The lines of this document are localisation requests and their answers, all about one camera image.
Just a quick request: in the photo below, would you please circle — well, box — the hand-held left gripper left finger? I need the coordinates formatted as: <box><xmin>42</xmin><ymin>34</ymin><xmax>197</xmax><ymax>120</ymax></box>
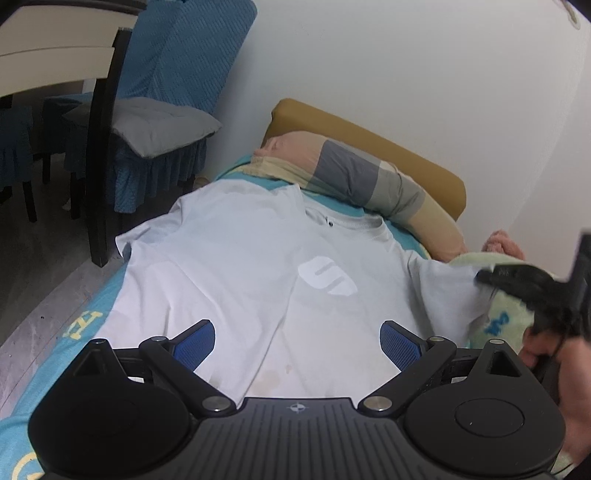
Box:
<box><xmin>76</xmin><ymin>320</ymin><xmax>236</xmax><ymax>418</ymax></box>

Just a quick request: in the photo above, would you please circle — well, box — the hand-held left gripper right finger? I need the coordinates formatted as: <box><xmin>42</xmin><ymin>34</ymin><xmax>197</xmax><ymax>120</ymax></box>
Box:
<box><xmin>358</xmin><ymin>320</ymin><xmax>527</xmax><ymax>418</ymax></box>

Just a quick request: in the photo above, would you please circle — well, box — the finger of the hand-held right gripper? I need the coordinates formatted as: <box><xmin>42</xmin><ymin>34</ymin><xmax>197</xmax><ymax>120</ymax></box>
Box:
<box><xmin>475</xmin><ymin>263</ymin><xmax>555</xmax><ymax>305</ymax></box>

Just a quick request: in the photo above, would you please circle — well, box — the white t-shirt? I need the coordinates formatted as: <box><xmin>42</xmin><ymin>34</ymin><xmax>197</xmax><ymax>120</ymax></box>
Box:
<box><xmin>95</xmin><ymin>182</ymin><xmax>497</xmax><ymax>402</ymax></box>

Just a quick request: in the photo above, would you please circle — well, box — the person's right hand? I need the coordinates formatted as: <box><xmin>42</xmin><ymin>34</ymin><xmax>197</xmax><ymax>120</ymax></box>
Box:
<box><xmin>517</xmin><ymin>329</ymin><xmax>591</xmax><ymax>467</ymax></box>

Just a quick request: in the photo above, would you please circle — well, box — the pink cloth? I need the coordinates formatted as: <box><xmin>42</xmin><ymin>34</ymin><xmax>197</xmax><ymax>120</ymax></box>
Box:
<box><xmin>482</xmin><ymin>229</ymin><xmax>527</xmax><ymax>261</ymax></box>

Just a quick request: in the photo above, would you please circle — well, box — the light green printed blanket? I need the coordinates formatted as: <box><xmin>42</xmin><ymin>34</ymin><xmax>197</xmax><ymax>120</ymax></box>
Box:
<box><xmin>450</xmin><ymin>251</ymin><xmax>555</xmax><ymax>352</ymax></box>

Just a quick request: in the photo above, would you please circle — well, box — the teal bed sheet yellow print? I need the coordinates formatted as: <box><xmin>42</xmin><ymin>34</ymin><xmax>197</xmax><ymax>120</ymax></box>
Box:
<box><xmin>0</xmin><ymin>154</ymin><xmax>481</xmax><ymax>480</ymax></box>

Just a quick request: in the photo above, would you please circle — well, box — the striped pillow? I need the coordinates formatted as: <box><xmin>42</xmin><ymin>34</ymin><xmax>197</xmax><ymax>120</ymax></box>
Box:
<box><xmin>253</xmin><ymin>130</ymin><xmax>469</xmax><ymax>264</ymax></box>

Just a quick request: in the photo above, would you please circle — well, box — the mustard headboard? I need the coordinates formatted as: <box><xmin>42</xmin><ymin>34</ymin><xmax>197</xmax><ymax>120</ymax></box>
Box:
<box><xmin>263</xmin><ymin>98</ymin><xmax>467</xmax><ymax>222</ymax></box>

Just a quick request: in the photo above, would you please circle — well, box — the grey seat cushion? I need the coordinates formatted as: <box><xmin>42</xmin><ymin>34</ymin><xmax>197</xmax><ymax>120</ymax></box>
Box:
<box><xmin>62</xmin><ymin>97</ymin><xmax>223</xmax><ymax>160</ymax></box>

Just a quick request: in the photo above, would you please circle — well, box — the chair with blue cover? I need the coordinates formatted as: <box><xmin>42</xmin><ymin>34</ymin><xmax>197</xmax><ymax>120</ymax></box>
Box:
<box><xmin>62</xmin><ymin>0</ymin><xmax>258</xmax><ymax>215</ymax></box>
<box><xmin>41</xmin><ymin>92</ymin><xmax>93</xmax><ymax>186</ymax></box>

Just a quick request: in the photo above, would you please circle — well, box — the white table with black legs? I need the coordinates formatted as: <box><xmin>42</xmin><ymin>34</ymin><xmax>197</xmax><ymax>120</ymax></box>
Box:
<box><xmin>0</xmin><ymin>0</ymin><xmax>148</xmax><ymax>268</ymax></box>

